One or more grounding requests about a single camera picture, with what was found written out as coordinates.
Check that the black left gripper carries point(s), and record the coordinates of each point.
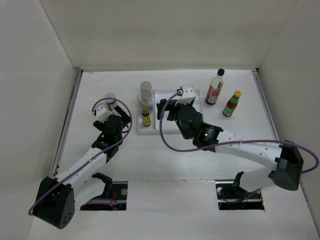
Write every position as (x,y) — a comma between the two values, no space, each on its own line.
(125,119)

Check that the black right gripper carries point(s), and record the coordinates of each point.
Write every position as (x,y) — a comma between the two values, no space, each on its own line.
(171,107)

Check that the dark jar white red lid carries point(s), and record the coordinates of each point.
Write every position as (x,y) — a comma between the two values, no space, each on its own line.
(110,101)

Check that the small gold-cap bottle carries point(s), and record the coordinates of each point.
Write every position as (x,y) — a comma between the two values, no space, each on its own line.
(146,119)

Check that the tall soy sauce bottle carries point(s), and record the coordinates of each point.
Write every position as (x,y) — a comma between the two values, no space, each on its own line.
(215,88)

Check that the silver-lid jar blue label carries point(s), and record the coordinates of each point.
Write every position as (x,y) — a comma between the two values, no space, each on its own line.
(146,86)

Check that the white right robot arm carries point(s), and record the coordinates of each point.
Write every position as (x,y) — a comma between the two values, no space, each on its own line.
(281,163)

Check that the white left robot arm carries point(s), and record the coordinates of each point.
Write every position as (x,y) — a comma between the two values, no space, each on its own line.
(58,198)

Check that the green-label yellow-cap sauce bottle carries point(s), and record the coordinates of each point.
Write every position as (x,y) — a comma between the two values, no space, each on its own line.
(232,103)

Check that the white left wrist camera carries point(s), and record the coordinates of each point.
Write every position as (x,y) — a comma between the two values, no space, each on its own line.
(101,112)

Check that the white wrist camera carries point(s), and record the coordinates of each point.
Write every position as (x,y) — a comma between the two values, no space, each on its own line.
(101,112)
(186,95)

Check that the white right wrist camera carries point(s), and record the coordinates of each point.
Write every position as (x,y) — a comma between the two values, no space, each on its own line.
(186,95)

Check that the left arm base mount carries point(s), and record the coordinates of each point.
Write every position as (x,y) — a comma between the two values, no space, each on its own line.
(113,197)

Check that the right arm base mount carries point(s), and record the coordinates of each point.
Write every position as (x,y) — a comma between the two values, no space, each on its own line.
(231,197)

